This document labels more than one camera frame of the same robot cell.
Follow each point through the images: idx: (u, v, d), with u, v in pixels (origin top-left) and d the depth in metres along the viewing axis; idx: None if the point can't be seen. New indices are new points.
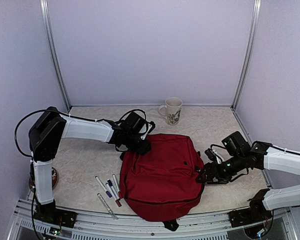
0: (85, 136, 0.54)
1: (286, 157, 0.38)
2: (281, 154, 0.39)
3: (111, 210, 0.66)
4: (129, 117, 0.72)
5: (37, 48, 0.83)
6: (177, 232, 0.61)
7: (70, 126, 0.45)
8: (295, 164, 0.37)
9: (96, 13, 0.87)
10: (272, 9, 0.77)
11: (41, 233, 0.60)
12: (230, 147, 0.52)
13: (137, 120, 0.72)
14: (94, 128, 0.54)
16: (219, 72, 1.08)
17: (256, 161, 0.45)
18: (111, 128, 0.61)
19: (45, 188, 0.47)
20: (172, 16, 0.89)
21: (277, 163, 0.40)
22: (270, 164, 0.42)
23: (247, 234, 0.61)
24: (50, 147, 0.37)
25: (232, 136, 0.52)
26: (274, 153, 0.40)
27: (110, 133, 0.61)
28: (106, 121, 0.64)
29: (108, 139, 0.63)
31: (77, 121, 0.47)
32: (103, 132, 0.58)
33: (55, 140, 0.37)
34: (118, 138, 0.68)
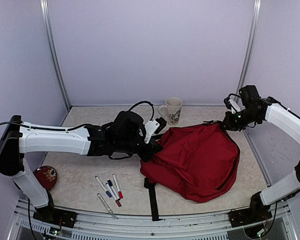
0: (56, 149, 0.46)
1: (286, 115, 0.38)
2: (284, 112, 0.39)
3: (111, 210, 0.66)
4: (116, 118, 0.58)
5: (37, 48, 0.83)
6: (177, 232, 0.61)
7: (28, 141, 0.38)
8: (290, 122, 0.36)
9: (96, 12, 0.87)
10: (272, 9, 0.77)
11: (41, 233, 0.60)
12: (243, 96, 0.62)
13: (125, 123, 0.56)
14: (63, 141, 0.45)
16: (219, 72, 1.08)
17: (260, 110, 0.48)
18: (86, 140, 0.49)
19: (32, 193, 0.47)
20: (172, 16, 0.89)
21: (276, 117, 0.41)
22: (271, 116, 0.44)
23: (247, 234, 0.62)
24: (10, 164, 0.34)
25: (248, 87, 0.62)
26: (279, 109, 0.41)
27: (86, 146, 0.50)
28: (86, 128, 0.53)
29: (86, 151, 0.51)
31: (38, 134, 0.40)
32: (77, 145, 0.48)
33: (14, 155, 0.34)
34: (102, 150, 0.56)
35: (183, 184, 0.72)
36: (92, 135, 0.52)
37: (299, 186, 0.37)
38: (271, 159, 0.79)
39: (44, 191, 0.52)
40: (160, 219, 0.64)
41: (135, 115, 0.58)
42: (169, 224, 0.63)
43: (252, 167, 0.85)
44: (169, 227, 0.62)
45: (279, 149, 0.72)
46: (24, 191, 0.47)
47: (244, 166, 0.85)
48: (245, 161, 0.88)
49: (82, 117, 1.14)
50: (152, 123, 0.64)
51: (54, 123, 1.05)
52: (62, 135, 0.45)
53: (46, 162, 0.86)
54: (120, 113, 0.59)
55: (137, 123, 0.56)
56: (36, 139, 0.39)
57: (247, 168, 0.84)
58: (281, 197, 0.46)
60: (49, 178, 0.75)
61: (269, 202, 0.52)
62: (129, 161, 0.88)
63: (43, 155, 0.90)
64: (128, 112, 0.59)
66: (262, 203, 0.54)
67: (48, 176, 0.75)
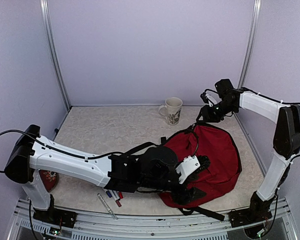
0: (67, 173, 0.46)
1: (257, 98, 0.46)
2: (255, 96, 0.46)
3: (111, 210, 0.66)
4: (148, 153, 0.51)
5: (37, 48, 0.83)
6: (177, 232, 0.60)
7: (40, 160, 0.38)
8: (262, 104, 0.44)
9: (96, 12, 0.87)
10: (272, 9, 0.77)
11: (41, 233, 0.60)
12: (219, 89, 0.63)
13: (152, 162, 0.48)
14: (77, 168, 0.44)
16: (219, 71, 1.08)
17: (234, 99, 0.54)
18: (102, 173, 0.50)
19: (35, 198, 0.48)
20: (172, 17, 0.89)
21: (249, 102, 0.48)
22: (244, 102, 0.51)
23: (247, 234, 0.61)
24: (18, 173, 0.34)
25: (222, 81, 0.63)
26: (250, 95, 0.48)
27: (104, 180, 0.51)
28: (110, 160, 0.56)
29: (102, 184, 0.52)
31: (53, 156, 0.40)
32: (93, 176, 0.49)
33: (23, 167, 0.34)
34: (119, 186, 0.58)
35: (218, 188, 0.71)
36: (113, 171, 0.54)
37: (285, 162, 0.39)
38: (271, 158, 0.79)
39: (47, 197, 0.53)
40: (160, 219, 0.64)
41: (168, 154, 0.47)
42: (169, 224, 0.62)
43: (252, 167, 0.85)
44: (169, 227, 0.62)
45: None
46: (29, 196, 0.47)
47: (244, 166, 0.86)
48: (245, 161, 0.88)
49: (82, 117, 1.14)
50: (190, 162, 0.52)
51: (54, 123, 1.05)
52: (76, 163, 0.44)
53: None
54: (151, 150, 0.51)
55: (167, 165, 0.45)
56: (49, 161, 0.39)
57: (247, 169, 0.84)
58: (277, 185, 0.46)
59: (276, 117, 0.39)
60: (49, 178, 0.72)
61: (269, 196, 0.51)
62: None
63: None
64: (160, 148, 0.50)
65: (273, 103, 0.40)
66: (261, 200, 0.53)
67: (48, 176, 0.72)
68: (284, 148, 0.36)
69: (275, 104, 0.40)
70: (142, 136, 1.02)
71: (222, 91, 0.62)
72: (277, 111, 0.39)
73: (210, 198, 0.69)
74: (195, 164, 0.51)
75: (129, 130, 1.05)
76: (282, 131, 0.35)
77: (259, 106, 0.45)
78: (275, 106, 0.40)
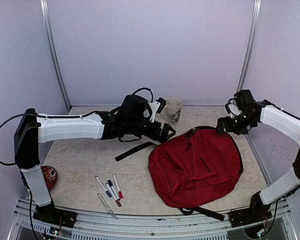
0: (71, 136, 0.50)
1: (281, 115, 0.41)
2: (279, 112, 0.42)
3: (111, 210, 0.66)
4: (123, 103, 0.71)
5: (37, 48, 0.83)
6: (177, 232, 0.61)
7: (47, 130, 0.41)
8: (286, 122, 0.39)
9: (96, 12, 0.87)
10: (272, 9, 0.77)
11: (41, 233, 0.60)
12: (238, 99, 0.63)
13: (132, 103, 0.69)
14: (79, 127, 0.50)
16: (219, 71, 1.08)
17: (255, 113, 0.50)
18: (99, 124, 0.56)
19: (39, 191, 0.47)
20: (172, 17, 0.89)
21: (272, 118, 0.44)
22: (265, 118, 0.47)
23: (247, 234, 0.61)
24: (29, 154, 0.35)
25: (242, 91, 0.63)
26: (273, 110, 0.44)
27: (100, 129, 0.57)
28: (97, 115, 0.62)
29: (100, 135, 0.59)
31: (55, 122, 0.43)
32: (91, 129, 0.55)
33: (34, 144, 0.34)
34: (114, 132, 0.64)
35: (217, 189, 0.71)
36: (105, 119, 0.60)
37: (298, 182, 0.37)
38: (271, 159, 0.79)
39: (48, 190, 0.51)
40: (160, 219, 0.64)
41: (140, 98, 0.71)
42: (169, 224, 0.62)
43: (252, 167, 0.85)
44: (169, 227, 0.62)
45: (280, 149, 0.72)
46: (31, 188, 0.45)
47: (244, 166, 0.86)
48: (245, 161, 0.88)
49: None
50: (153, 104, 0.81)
51: None
52: (76, 122, 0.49)
53: (46, 163, 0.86)
54: (127, 98, 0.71)
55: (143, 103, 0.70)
56: (55, 127, 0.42)
57: (247, 169, 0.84)
58: (282, 194, 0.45)
59: (299, 139, 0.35)
60: (49, 178, 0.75)
61: (270, 201, 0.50)
62: (129, 161, 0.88)
63: (43, 155, 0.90)
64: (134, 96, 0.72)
65: (297, 122, 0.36)
66: (263, 203, 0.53)
67: (48, 176, 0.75)
68: None
69: (299, 123, 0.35)
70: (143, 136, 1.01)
71: (242, 102, 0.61)
72: None
73: (209, 199, 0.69)
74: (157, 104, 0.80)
75: None
76: None
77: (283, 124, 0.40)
78: (299, 125, 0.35)
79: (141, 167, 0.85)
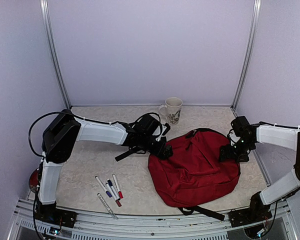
0: (99, 140, 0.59)
1: (274, 129, 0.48)
2: (272, 127, 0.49)
3: (111, 210, 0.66)
4: (142, 119, 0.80)
5: (37, 48, 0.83)
6: (176, 232, 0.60)
7: (85, 130, 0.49)
8: (280, 133, 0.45)
9: (96, 12, 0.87)
10: (272, 9, 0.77)
11: (42, 233, 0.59)
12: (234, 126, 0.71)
13: (151, 122, 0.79)
14: (108, 131, 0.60)
16: (219, 71, 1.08)
17: (251, 135, 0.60)
18: (124, 131, 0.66)
19: (49, 188, 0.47)
20: (172, 17, 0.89)
21: (267, 133, 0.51)
22: (262, 136, 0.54)
23: (247, 234, 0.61)
24: (64, 150, 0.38)
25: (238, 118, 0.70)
26: (267, 127, 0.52)
27: (123, 136, 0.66)
28: (119, 124, 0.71)
29: (122, 142, 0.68)
31: (91, 125, 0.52)
32: (116, 135, 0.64)
33: (72, 140, 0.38)
34: (134, 140, 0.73)
35: (219, 189, 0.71)
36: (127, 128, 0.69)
37: (299, 184, 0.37)
38: (271, 159, 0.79)
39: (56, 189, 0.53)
40: (160, 219, 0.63)
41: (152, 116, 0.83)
42: (169, 224, 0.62)
43: (252, 167, 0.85)
44: (169, 227, 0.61)
45: (279, 148, 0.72)
46: (43, 185, 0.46)
47: (244, 166, 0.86)
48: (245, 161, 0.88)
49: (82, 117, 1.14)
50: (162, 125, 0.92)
51: None
52: (107, 127, 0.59)
53: None
54: (144, 117, 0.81)
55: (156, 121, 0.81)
56: (90, 128, 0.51)
57: (246, 168, 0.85)
58: (282, 195, 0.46)
59: (295, 144, 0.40)
60: None
61: (270, 201, 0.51)
62: (129, 161, 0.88)
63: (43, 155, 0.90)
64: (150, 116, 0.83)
65: (289, 130, 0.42)
66: (263, 203, 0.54)
67: None
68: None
69: (291, 130, 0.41)
70: None
71: (238, 128, 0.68)
72: (294, 138, 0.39)
73: (210, 198, 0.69)
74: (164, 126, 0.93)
75: None
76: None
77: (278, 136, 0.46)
78: (292, 132, 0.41)
79: (141, 167, 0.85)
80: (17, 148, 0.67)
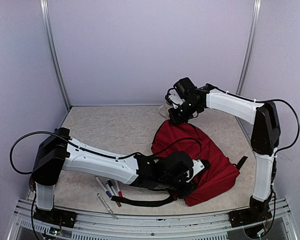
0: (98, 174, 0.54)
1: (226, 98, 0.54)
2: (224, 97, 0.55)
3: (111, 210, 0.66)
4: (169, 155, 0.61)
5: (37, 48, 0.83)
6: (177, 232, 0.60)
7: (73, 162, 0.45)
8: (234, 104, 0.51)
9: (96, 12, 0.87)
10: (272, 9, 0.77)
11: (41, 233, 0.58)
12: (179, 90, 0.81)
13: (176, 164, 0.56)
14: (111, 167, 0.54)
16: (219, 71, 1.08)
17: (199, 99, 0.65)
18: (132, 172, 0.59)
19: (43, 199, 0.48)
20: (172, 17, 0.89)
21: (219, 101, 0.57)
22: (212, 103, 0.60)
23: (247, 234, 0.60)
24: (46, 175, 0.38)
25: (181, 82, 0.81)
26: (219, 95, 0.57)
27: (131, 177, 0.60)
28: (135, 159, 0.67)
29: (129, 182, 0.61)
31: (86, 157, 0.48)
32: (120, 174, 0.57)
33: (54, 168, 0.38)
34: (144, 183, 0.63)
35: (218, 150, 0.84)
36: (140, 170, 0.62)
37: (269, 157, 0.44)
38: None
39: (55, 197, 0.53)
40: (160, 219, 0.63)
41: (183, 155, 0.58)
42: (169, 224, 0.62)
43: (252, 167, 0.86)
44: (169, 227, 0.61)
45: (279, 149, 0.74)
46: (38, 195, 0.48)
47: (244, 167, 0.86)
48: (245, 161, 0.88)
49: (82, 117, 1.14)
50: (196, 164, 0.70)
51: (54, 123, 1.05)
52: (109, 162, 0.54)
53: None
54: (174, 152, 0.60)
55: (187, 165, 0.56)
56: (82, 161, 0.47)
57: (247, 169, 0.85)
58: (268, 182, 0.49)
59: (250, 118, 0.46)
60: None
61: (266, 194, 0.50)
62: None
63: None
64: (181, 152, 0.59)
65: (246, 103, 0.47)
66: (261, 199, 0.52)
67: None
68: (264, 147, 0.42)
69: (247, 104, 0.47)
70: (142, 136, 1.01)
71: (184, 92, 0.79)
72: (253, 112, 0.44)
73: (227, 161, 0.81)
74: (200, 166, 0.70)
75: (129, 130, 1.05)
76: (260, 132, 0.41)
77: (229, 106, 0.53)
78: (249, 107, 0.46)
79: None
80: (17, 148, 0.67)
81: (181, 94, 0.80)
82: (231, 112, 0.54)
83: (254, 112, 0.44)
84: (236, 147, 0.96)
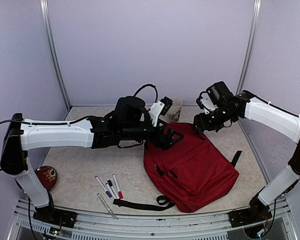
0: (54, 145, 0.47)
1: (268, 109, 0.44)
2: (266, 107, 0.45)
3: (111, 210, 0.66)
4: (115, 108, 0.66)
5: (37, 47, 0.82)
6: (177, 232, 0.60)
7: (30, 138, 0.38)
8: (277, 118, 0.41)
9: (96, 12, 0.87)
10: (272, 9, 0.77)
11: (41, 233, 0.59)
12: (212, 95, 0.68)
13: (125, 107, 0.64)
14: (65, 133, 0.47)
16: (220, 71, 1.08)
17: (238, 107, 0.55)
18: (88, 132, 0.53)
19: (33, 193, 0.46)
20: (172, 16, 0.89)
21: (260, 113, 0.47)
22: (253, 113, 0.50)
23: (247, 234, 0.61)
24: (13, 163, 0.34)
25: (216, 85, 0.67)
26: (260, 105, 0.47)
27: (89, 138, 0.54)
28: (89, 120, 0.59)
29: (90, 143, 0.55)
31: (39, 130, 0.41)
32: (79, 137, 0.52)
33: (16, 152, 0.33)
34: (106, 141, 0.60)
35: (213, 147, 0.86)
36: (95, 127, 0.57)
37: (297, 177, 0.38)
38: (271, 159, 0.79)
39: (44, 192, 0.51)
40: (160, 219, 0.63)
41: (130, 100, 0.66)
42: (169, 224, 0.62)
43: (252, 167, 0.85)
44: (169, 227, 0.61)
45: (279, 149, 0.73)
46: (25, 190, 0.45)
47: (244, 167, 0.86)
48: (245, 161, 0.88)
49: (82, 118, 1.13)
50: (156, 106, 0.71)
51: None
52: (63, 129, 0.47)
53: (46, 163, 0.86)
54: (119, 101, 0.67)
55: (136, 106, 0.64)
56: (37, 135, 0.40)
57: (247, 168, 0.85)
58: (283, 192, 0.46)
59: (297, 137, 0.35)
60: (49, 178, 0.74)
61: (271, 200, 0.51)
62: (129, 161, 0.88)
63: (43, 155, 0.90)
64: (126, 98, 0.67)
65: (290, 117, 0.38)
66: (264, 203, 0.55)
67: (48, 176, 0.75)
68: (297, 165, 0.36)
69: (292, 119, 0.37)
70: None
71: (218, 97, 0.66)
72: (296, 128, 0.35)
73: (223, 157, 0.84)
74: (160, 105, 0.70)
75: None
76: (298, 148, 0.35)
77: (272, 119, 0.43)
78: (294, 122, 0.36)
79: (141, 168, 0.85)
80: None
81: (214, 100, 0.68)
82: (274, 126, 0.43)
83: None
84: (236, 147, 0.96)
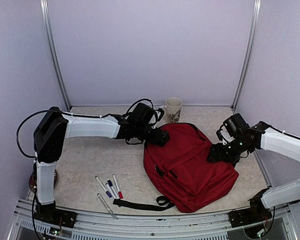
0: (90, 134, 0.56)
1: (284, 139, 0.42)
2: (280, 136, 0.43)
3: (111, 210, 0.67)
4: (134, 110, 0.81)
5: (37, 47, 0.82)
6: (177, 232, 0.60)
7: (73, 126, 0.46)
8: (293, 146, 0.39)
9: (96, 12, 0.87)
10: (272, 9, 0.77)
11: (41, 233, 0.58)
12: (230, 127, 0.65)
13: (143, 111, 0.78)
14: (99, 124, 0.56)
16: (219, 71, 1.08)
17: (253, 139, 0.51)
18: (116, 124, 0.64)
19: (46, 188, 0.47)
20: (172, 16, 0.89)
21: (274, 143, 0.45)
22: (268, 145, 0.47)
23: (247, 234, 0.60)
24: (53, 148, 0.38)
25: (232, 117, 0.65)
26: (274, 134, 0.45)
27: (116, 129, 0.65)
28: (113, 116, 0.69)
29: (115, 135, 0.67)
31: (80, 120, 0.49)
32: (108, 128, 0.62)
33: (59, 138, 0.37)
34: (127, 133, 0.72)
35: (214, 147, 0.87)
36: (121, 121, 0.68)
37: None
38: (271, 159, 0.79)
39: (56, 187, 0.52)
40: (160, 219, 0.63)
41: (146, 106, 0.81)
42: (169, 224, 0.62)
43: (252, 167, 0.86)
44: (169, 227, 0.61)
45: None
46: (38, 185, 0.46)
47: (244, 167, 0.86)
48: (245, 161, 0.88)
49: None
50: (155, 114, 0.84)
51: None
52: (98, 121, 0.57)
53: None
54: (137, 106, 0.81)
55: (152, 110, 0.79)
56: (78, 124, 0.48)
57: (247, 169, 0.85)
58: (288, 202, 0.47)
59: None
60: None
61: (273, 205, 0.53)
62: (129, 161, 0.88)
63: None
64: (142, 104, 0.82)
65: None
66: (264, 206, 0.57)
67: None
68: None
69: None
70: None
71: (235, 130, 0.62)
72: None
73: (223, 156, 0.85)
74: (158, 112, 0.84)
75: None
76: None
77: (288, 148, 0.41)
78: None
79: (141, 168, 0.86)
80: (17, 148, 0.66)
81: (231, 131, 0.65)
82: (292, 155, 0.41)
83: None
84: None
